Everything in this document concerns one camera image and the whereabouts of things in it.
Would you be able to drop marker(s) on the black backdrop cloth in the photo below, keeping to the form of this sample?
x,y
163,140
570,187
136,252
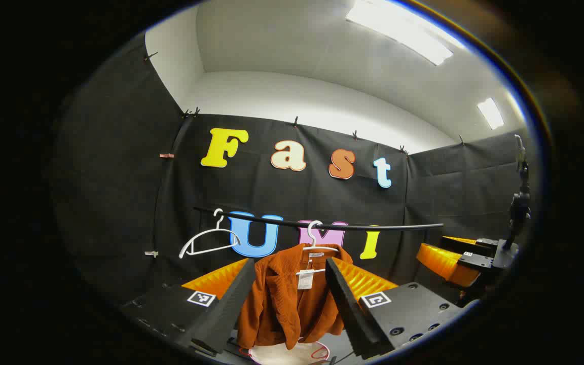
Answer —
x,y
119,177

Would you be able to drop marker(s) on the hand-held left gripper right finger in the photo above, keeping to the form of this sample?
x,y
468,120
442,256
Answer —
x,y
350,309

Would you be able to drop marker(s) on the small ceiling light panel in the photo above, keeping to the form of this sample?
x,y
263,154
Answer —
x,y
490,113

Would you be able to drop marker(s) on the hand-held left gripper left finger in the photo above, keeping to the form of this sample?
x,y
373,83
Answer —
x,y
226,309

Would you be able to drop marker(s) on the small white clip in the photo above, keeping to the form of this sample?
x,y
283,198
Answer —
x,y
151,253

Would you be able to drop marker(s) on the white plastic hanger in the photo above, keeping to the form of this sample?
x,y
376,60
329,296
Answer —
x,y
220,225
313,238

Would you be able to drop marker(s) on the black clothes rack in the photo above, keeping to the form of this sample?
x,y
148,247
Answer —
x,y
282,221

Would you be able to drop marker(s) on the white laundry hamper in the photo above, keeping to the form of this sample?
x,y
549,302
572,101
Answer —
x,y
277,356

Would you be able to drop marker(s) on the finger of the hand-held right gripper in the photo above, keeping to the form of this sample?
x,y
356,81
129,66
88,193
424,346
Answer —
x,y
467,245
444,263

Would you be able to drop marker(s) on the large ceiling light panel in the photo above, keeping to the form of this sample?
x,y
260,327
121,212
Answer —
x,y
403,33

